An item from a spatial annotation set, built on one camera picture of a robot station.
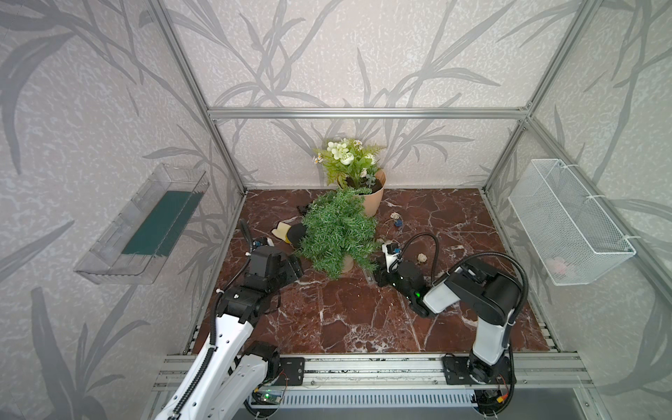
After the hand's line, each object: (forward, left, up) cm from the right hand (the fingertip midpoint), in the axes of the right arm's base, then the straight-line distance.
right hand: (372, 259), depth 92 cm
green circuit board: (-40, +30, -5) cm, 50 cm away
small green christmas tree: (-5, +10, +23) cm, 26 cm away
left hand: (-9, +25, +13) cm, 29 cm away
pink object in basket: (-11, -51, +16) cm, 54 cm away
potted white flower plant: (+25, +6, +22) cm, 34 cm away
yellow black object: (+12, +30, -2) cm, 32 cm away
